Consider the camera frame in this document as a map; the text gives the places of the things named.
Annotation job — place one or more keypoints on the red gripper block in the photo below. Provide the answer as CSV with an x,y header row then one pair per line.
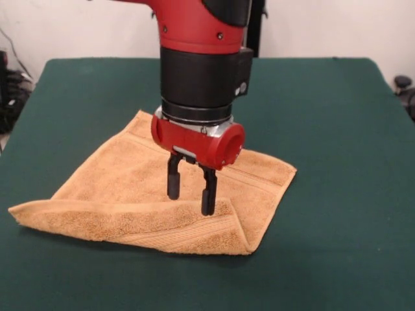
x,y
194,145

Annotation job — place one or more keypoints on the tan terry towel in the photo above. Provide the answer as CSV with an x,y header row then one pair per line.
x,y
129,181

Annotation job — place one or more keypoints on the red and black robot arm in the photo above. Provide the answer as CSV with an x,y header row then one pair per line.
x,y
197,74

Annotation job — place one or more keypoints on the dark green table cloth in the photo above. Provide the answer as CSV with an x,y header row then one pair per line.
x,y
324,226

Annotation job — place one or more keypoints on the black round chair base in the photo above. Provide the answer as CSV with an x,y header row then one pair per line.
x,y
405,87

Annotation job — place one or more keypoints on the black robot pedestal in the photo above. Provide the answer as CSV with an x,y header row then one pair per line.
x,y
256,32

